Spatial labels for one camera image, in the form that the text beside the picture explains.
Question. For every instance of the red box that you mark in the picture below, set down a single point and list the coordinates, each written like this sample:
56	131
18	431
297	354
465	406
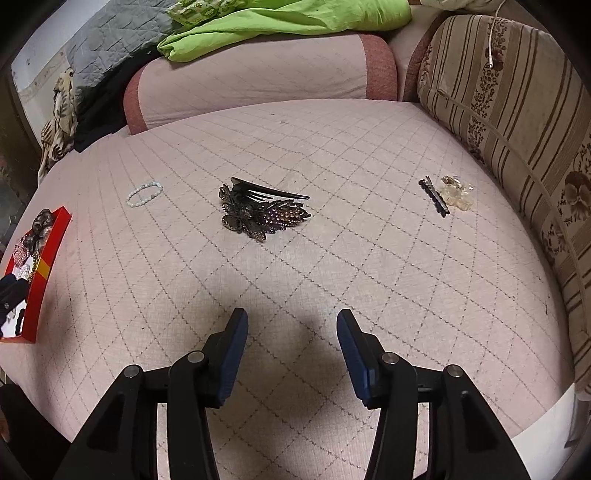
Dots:
46	263

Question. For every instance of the green white patterned cloth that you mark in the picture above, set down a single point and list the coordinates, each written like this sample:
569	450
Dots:
203	8

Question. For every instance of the black cloth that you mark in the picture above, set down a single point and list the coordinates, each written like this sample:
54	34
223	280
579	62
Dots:
106	110

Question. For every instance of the grey quilt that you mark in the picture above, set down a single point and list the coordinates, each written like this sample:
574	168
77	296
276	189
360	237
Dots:
115	37

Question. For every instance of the red white patterned scrunchie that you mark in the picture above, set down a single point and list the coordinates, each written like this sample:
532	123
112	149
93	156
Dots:
19	254

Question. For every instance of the dark clothing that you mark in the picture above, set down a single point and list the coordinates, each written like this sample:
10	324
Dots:
32	424

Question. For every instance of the rhinestone leaf hair clip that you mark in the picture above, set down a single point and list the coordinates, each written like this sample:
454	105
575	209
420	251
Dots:
286	212

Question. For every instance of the pink bolster pillow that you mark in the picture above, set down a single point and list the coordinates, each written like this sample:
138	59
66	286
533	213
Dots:
258	78

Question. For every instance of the pink cushion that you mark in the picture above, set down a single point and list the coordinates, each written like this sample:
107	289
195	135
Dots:
411	55

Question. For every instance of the black hair comb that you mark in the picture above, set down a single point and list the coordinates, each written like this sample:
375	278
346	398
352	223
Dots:
277	191

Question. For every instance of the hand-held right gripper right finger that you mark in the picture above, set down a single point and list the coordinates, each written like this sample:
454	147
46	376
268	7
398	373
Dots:
353	357

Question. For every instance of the green blanket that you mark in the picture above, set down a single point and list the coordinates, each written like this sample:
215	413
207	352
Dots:
277	27

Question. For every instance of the clear claw clip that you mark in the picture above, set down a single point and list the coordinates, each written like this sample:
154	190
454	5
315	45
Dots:
457	194

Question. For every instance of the striped floral cushion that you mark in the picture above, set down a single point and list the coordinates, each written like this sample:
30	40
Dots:
521	115

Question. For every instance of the black lace scrunchie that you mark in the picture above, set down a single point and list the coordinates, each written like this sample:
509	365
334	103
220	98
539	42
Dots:
39	228

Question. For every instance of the leopard print hair clip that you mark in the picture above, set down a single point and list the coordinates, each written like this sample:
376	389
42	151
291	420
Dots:
231	198

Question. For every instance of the bronze butterfly hair clip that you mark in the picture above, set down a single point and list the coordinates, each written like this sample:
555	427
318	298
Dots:
247	226

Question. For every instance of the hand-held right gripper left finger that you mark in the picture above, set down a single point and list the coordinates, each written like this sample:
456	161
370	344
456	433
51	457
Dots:
233	353

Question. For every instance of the black hair pin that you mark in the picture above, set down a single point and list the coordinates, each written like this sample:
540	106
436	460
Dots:
434	196

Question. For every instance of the brown patterned cloth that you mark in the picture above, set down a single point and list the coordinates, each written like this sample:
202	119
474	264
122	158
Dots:
60	120

